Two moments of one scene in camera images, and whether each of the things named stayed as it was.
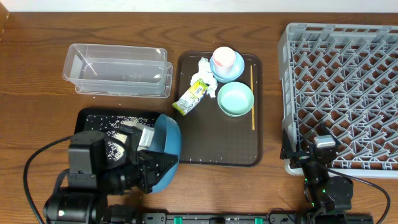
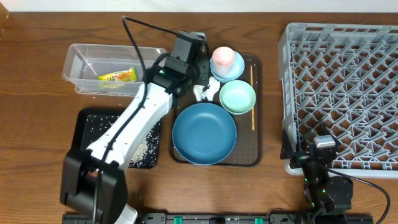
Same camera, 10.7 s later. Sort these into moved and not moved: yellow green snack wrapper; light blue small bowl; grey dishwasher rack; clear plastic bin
Moved: yellow green snack wrapper
Not moved: clear plastic bin; grey dishwasher rack; light blue small bowl
